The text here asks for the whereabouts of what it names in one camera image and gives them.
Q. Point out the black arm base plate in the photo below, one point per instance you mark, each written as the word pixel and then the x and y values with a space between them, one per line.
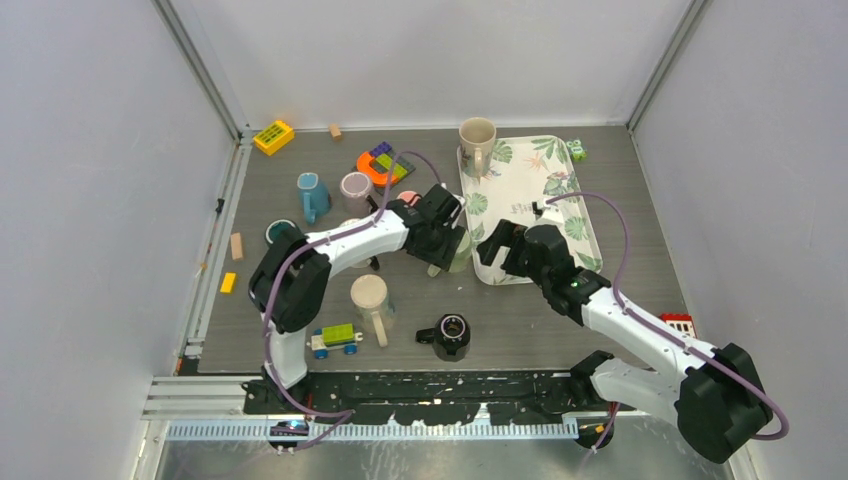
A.
pixel 518 397

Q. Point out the beige seahorse mug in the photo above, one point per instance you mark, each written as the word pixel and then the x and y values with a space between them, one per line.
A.
pixel 370 296

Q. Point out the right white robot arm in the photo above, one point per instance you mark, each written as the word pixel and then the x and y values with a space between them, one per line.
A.
pixel 714 396

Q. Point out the mauve mug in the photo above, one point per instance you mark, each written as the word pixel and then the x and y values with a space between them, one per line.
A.
pixel 358 195

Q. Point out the floral leaf tray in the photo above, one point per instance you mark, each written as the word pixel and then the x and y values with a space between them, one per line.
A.
pixel 524 170

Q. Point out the black faceted mug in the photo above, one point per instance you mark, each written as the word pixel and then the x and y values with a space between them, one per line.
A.
pixel 449 338

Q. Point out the light blue mug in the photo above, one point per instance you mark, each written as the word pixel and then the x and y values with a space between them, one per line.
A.
pixel 314 197

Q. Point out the light green mug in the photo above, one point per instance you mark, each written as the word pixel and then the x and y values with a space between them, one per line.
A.
pixel 460 259

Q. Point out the toy brick car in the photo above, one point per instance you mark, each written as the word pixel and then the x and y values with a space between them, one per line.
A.
pixel 341 337

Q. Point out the white mug black handle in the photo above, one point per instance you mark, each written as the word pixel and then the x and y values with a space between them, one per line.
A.
pixel 371 262

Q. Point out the small yellow block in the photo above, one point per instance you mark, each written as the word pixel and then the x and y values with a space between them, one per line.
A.
pixel 228 283

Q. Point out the beige floral mug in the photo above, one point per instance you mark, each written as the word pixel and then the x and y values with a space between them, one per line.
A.
pixel 477 138

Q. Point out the pink mug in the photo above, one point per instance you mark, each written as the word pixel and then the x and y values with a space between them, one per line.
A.
pixel 410 197

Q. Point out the small wooden block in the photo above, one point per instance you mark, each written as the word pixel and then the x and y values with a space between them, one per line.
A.
pixel 335 132

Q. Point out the yellow toy brick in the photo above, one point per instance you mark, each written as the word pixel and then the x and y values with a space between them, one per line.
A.
pixel 274 137

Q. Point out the green owl toy brick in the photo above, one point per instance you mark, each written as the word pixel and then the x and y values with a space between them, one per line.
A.
pixel 576 150

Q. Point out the red window toy brick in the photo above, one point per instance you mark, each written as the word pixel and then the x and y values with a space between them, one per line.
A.
pixel 683 323

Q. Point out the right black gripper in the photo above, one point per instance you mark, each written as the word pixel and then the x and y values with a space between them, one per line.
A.
pixel 507 234

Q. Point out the long wooden block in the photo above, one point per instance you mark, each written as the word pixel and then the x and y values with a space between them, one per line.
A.
pixel 236 246

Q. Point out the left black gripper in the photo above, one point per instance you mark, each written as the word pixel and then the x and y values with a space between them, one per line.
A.
pixel 442 257

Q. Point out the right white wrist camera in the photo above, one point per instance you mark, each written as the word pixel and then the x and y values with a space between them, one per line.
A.
pixel 547 214

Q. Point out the orange and purple brick pile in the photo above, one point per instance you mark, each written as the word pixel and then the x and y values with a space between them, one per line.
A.
pixel 381 164

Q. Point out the dark teal mug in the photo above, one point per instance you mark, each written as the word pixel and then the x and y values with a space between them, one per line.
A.
pixel 276 228

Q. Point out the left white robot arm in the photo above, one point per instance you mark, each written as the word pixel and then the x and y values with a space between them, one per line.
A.
pixel 290 282

